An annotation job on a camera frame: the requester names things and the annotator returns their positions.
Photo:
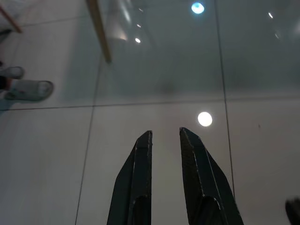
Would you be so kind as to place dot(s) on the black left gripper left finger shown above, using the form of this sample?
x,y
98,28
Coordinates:
x,y
138,178

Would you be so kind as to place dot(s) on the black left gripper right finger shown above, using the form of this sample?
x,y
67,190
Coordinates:
x,y
201,173

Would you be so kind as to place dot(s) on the black robot foot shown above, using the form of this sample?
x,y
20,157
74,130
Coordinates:
x,y
293,211

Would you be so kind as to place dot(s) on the light wooden furniture leg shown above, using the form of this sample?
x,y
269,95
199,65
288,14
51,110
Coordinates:
x,y
100,28

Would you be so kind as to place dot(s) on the reddish wooden furniture leg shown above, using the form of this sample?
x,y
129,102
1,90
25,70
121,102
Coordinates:
x,y
10,18

